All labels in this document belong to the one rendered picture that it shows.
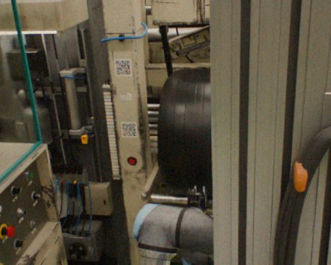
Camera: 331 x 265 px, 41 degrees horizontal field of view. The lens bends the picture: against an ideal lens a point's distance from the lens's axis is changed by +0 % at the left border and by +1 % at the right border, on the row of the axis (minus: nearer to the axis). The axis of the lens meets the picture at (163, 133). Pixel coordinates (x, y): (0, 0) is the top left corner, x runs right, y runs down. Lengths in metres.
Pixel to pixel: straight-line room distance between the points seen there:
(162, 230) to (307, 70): 0.91
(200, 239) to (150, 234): 0.14
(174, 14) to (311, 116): 1.68
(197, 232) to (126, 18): 0.98
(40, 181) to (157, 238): 0.80
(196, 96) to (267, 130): 1.36
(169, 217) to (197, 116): 0.61
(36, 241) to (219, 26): 1.61
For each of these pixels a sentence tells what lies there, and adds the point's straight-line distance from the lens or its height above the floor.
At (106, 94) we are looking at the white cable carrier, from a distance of 2.02.
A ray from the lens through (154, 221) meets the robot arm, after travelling 1.30.
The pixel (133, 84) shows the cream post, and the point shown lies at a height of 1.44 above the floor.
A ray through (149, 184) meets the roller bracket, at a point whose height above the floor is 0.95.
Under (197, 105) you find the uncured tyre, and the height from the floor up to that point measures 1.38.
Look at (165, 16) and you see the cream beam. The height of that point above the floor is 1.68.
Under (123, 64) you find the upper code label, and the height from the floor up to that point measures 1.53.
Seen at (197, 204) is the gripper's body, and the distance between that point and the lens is 1.72.
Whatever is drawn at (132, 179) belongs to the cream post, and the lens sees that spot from 2.15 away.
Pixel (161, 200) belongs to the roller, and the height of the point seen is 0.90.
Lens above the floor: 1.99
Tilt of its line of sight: 23 degrees down
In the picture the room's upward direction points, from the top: 4 degrees counter-clockwise
